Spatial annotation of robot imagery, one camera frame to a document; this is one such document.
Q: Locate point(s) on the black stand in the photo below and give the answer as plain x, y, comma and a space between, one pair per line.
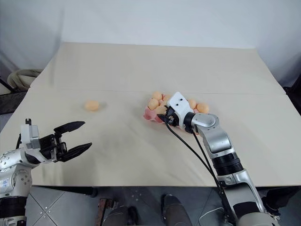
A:
7, 101

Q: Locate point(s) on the dark equipment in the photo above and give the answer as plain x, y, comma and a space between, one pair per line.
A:
292, 91

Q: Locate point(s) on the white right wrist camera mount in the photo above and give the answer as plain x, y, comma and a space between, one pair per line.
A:
179, 106

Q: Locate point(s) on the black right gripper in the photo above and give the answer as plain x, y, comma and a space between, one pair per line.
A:
172, 118

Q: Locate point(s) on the dark rounded shape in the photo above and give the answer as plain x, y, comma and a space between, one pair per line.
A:
175, 209

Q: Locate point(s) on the beige table cloth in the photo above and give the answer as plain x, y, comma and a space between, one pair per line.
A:
150, 70

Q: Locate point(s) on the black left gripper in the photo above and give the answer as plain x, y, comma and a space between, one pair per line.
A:
51, 146

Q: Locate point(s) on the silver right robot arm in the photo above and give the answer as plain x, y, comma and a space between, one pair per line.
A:
218, 141

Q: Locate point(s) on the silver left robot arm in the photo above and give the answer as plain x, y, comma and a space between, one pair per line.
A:
14, 174

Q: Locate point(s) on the pink egg carton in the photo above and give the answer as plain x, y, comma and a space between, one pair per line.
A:
150, 115

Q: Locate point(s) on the orange egg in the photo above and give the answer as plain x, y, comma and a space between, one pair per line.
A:
91, 105
202, 107
162, 102
192, 103
153, 103
156, 95
160, 109

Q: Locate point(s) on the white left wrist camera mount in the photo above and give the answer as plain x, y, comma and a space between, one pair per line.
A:
29, 136

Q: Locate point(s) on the rusty metal bar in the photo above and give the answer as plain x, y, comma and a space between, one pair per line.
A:
102, 209

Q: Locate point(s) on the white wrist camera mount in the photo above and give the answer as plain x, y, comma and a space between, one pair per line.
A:
179, 106
29, 136

